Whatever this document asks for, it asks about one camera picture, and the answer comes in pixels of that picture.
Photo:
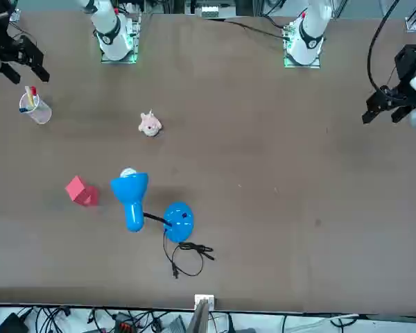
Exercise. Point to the clear plastic cup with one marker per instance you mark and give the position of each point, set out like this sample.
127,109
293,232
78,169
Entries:
38,112

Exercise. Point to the small white power strip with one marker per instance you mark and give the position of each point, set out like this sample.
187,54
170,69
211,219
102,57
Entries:
208,11

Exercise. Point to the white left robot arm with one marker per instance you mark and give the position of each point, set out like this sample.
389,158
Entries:
310,34

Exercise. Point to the grey device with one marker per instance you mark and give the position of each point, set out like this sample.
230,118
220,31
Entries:
177,325

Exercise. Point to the power strip with orange switches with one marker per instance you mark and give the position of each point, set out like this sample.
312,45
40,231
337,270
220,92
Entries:
124,324

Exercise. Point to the red block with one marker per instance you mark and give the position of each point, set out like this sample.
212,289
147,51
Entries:
81,194

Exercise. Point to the black power adapter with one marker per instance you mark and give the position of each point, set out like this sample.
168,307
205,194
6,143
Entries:
10,322

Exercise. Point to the metal corner bracket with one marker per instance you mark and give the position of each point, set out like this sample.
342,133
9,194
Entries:
15,14

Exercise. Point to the aluminium camera post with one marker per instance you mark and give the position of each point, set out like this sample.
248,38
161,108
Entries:
198,319

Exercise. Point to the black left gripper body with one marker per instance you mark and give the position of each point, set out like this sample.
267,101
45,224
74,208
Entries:
409,62

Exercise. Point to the pink plush toy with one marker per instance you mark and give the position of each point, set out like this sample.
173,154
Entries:
149,125

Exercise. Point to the red marker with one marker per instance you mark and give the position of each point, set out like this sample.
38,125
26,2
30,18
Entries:
33,91

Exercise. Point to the blue desk lamp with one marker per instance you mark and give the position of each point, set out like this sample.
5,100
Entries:
133,194

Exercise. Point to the white mounting bracket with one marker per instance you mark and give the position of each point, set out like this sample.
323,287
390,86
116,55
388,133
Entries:
204,299

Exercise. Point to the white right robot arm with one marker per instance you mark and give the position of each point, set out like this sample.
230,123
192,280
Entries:
112,34

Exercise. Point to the wooden stick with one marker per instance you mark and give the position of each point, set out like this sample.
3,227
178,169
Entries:
29,97

